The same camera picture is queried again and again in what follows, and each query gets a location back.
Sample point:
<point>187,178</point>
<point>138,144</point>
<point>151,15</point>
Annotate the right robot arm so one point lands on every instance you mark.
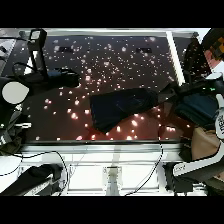
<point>200,168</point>

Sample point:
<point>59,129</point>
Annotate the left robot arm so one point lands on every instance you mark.
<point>15,92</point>

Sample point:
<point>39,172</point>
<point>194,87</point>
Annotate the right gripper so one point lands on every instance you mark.
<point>169,93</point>

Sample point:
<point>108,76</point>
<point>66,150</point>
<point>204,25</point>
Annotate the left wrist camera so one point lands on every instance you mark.
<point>37,37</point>

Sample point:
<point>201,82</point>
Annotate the blue garment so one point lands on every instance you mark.
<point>197,108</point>

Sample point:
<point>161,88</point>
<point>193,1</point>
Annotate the person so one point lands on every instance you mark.
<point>213,41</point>

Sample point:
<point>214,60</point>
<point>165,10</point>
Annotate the tan garment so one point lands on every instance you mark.
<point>204,143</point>

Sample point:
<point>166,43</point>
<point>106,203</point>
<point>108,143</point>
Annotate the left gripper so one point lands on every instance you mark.
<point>66,78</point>

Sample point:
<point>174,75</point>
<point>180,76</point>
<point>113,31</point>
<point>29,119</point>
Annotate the dark navy garment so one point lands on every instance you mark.
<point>120,106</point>

